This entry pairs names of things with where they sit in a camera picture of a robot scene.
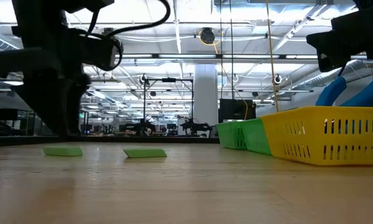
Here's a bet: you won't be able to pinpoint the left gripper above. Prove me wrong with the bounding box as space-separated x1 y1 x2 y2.
0 26 92 138

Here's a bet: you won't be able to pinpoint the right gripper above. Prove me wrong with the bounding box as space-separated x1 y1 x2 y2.
306 0 373 73

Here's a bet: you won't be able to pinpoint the blue-handled pliers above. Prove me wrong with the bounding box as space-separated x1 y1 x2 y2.
315 63 373 108

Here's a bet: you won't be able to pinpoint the green eraser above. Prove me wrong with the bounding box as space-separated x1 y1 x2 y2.
42 146 84 157
123 148 168 159

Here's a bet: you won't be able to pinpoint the black monitor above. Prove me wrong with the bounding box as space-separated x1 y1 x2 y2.
0 108 19 121

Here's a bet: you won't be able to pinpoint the yellow plastic basket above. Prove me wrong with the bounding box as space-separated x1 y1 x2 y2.
260 106 373 166

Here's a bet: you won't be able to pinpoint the green plastic basket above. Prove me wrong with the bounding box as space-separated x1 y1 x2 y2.
241 118 273 156
216 120 248 151

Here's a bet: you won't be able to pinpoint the ceiling light strip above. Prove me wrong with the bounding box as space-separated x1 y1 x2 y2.
116 53 367 60

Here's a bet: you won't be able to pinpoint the white column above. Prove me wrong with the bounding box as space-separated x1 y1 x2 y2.
194 63 219 125

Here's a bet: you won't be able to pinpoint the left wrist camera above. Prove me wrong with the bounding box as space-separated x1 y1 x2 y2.
80 29 124 72

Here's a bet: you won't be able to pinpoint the yellow hanging cable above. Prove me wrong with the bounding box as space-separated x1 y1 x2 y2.
265 0 280 113

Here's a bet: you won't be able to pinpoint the black table frame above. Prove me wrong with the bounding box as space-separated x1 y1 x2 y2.
0 134 220 147

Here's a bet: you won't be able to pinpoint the black robot station frame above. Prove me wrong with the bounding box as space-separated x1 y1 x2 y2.
142 77 195 138

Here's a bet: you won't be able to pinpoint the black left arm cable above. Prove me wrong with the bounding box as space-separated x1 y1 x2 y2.
86 0 171 40

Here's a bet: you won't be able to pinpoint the black ceiling cable reel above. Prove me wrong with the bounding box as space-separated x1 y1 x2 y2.
199 27 216 45

